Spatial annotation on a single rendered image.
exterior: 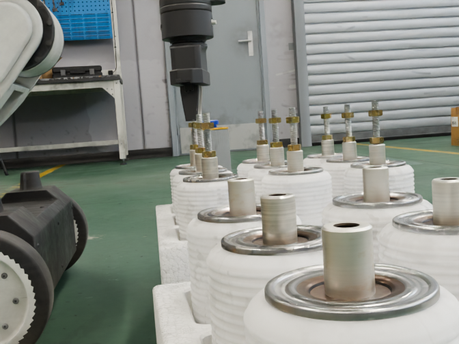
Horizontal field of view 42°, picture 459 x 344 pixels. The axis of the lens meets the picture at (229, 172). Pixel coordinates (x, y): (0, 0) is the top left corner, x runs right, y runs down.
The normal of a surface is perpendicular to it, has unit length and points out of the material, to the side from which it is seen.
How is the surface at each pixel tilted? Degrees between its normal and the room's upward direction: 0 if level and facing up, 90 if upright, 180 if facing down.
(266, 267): 57
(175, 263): 90
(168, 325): 0
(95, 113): 90
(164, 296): 0
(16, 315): 90
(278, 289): 4
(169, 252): 90
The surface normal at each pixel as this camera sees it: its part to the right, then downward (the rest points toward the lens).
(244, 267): -0.48, -0.44
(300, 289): -0.01, -1.00
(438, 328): 0.45, -0.51
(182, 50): -0.10, 0.10
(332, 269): -0.72, 0.11
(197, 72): 0.63, 0.03
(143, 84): 0.14, 0.08
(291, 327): -0.51, -0.66
